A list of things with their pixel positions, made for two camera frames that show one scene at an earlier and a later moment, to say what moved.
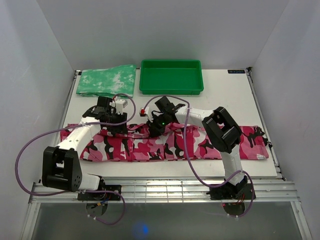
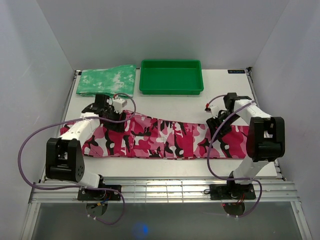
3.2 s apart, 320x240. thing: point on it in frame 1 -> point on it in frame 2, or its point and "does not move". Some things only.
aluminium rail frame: [62, 191] does not move
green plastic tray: [170, 77] does not move
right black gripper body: [159, 123] -> [214, 122]
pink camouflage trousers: [137, 144] does not move
